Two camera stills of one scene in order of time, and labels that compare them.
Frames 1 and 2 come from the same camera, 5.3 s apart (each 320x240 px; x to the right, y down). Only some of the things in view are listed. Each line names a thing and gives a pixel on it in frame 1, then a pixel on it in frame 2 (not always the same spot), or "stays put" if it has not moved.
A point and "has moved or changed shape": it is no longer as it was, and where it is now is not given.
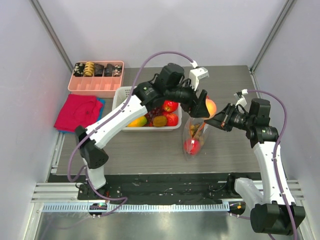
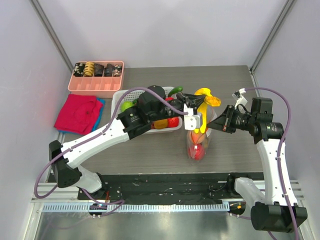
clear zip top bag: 193,136 has moved or changed shape
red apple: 192,146 -> 196,151
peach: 211,107 -> 198,138
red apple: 172,119 stays put
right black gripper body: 227,116 stays put
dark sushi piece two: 108,70 stays put
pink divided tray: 99,78 stays put
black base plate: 171,188 stays put
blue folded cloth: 103,102 stays put
